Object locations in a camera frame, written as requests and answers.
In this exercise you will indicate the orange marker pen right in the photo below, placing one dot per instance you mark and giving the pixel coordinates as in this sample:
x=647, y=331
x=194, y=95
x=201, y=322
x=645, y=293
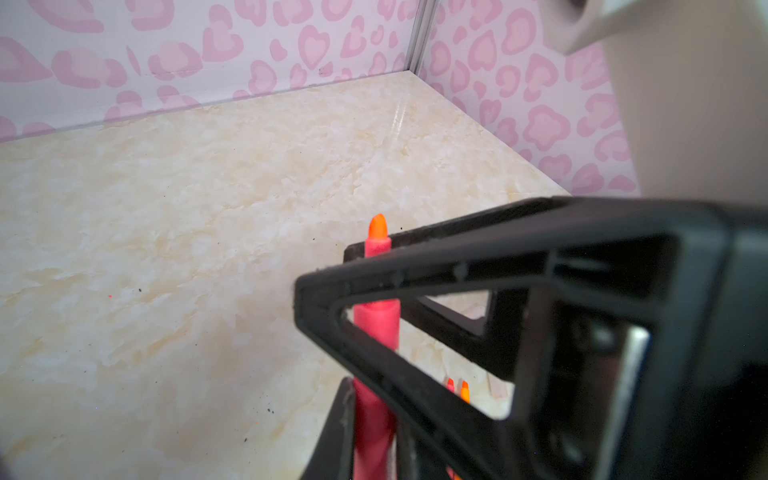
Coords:
x=464, y=391

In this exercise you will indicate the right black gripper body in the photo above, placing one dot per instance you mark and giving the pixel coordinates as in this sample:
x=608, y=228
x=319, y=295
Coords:
x=648, y=359

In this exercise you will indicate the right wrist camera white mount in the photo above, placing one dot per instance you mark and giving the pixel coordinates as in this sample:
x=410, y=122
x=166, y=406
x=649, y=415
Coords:
x=690, y=78

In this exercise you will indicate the aluminium frame corner post right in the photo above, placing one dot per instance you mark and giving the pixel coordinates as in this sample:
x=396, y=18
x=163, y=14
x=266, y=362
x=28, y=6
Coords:
x=422, y=26

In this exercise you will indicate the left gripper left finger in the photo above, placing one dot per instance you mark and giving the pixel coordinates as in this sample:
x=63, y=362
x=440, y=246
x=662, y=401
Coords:
x=333, y=455

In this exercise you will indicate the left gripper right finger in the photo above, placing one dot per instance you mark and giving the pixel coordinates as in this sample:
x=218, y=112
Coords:
x=414, y=460

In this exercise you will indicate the clear pen cap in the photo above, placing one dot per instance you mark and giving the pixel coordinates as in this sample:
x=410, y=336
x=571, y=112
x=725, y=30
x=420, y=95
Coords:
x=498, y=388

